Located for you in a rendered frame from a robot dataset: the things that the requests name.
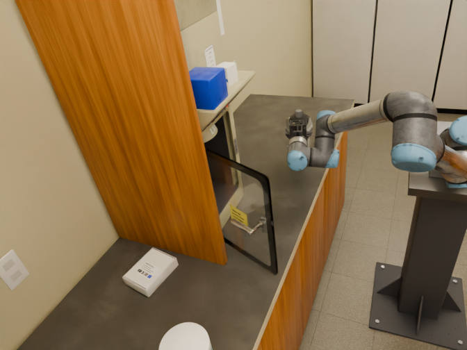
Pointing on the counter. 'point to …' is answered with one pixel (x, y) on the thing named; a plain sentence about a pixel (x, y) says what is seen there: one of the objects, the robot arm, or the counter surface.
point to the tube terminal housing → (192, 33)
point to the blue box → (208, 87)
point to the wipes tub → (186, 338)
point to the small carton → (229, 72)
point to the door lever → (247, 226)
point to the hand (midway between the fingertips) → (299, 124)
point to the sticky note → (238, 215)
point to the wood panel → (133, 117)
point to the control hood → (205, 117)
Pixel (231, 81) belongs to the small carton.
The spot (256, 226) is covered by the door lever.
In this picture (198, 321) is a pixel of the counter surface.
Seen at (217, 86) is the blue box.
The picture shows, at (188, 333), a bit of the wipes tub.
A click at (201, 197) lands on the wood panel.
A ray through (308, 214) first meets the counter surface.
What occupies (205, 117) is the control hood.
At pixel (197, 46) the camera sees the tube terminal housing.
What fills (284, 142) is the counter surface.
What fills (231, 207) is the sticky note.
